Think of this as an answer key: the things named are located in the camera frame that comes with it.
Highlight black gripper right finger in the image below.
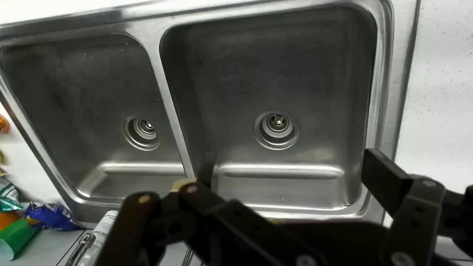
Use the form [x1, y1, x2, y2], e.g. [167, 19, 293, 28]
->
[362, 147, 473, 266]

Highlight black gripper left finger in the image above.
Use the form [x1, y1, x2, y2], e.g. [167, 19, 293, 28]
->
[95, 152, 309, 266]

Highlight metal sink drain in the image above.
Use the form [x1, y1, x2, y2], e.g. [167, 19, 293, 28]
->
[253, 109, 300, 152]
[121, 115, 162, 152]

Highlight stainless steel double sink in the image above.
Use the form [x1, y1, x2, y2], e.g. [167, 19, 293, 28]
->
[0, 0, 421, 229]

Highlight blue snack bag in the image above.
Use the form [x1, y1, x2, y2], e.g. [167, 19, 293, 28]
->
[24, 201, 81, 232]

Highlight green plastic cup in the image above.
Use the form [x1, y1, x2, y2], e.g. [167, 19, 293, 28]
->
[0, 215, 44, 261]

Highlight colourful snack packets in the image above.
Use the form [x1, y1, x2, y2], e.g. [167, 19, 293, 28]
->
[0, 175, 24, 212]

